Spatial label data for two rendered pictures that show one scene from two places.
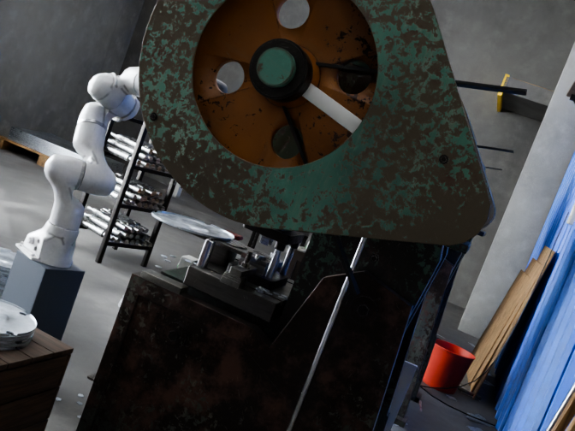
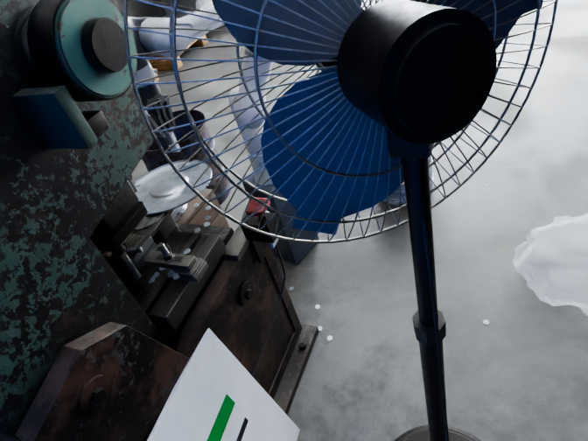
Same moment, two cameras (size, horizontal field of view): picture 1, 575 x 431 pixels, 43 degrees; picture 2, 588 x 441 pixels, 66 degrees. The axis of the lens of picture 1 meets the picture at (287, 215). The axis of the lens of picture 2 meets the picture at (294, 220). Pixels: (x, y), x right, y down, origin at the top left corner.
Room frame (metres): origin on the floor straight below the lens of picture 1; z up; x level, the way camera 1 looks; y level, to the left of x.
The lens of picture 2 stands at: (3.16, -0.81, 1.54)
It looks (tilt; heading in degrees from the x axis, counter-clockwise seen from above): 40 degrees down; 108
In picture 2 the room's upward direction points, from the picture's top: 18 degrees counter-clockwise
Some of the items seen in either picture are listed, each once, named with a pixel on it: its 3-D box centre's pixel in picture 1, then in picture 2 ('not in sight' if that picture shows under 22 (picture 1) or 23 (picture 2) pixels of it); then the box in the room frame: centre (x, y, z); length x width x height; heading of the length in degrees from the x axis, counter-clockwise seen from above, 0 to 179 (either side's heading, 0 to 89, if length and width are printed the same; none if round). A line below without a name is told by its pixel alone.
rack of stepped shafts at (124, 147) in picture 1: (128, 189); not in sight; (4.81, 1.05, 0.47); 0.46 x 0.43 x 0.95; 55
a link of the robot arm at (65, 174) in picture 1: (64, 190); (248, 118); (2.59, 0.78, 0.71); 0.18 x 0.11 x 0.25; 116
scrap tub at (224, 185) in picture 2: not in sight; (185, 164); (1.95, 1.27, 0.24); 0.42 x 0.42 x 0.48
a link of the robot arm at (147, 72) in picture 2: not in sight; (129, 78); (2.44, 0.36, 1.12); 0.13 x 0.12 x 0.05; 165
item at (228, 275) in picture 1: (243, 267); not in sight; (2.21, 0.07, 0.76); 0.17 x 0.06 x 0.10; 165
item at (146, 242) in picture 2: (259, 262); (125, 250); (2.37, 0.03, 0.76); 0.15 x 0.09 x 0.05; 165
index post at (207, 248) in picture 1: (206, 252); not in sight; (2.23, 0.19, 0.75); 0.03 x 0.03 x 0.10; 75
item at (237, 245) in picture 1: (210, 254); (163, 220); (2.41, 0.20, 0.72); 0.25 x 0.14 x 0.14; 75
